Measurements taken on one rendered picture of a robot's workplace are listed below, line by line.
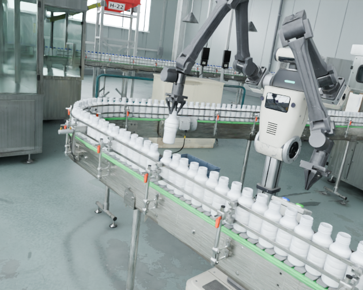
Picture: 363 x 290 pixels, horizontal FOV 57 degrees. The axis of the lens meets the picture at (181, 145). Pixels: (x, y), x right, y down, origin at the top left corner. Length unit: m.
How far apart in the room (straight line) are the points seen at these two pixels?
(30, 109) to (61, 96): 2.24
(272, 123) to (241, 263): 0.84
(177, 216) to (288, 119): 0.76
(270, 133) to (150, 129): 1.49
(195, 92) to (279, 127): 3.98
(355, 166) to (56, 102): 5.07
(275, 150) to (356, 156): 3.41
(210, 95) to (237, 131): 2.42
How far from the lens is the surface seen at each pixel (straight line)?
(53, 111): 6.67
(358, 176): 5.21
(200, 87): 5.75
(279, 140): 1.84
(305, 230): 1.16
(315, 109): 1.36
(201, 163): 2.22
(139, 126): 3.06
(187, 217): 1.46
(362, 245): 1.10
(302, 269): 1.21
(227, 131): 3.45
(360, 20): 14.24
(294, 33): 1.35
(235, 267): 1.34
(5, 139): 4.50
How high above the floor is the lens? 1.62
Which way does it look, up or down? 16 degrees down
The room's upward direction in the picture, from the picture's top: 7 degrees clockwise
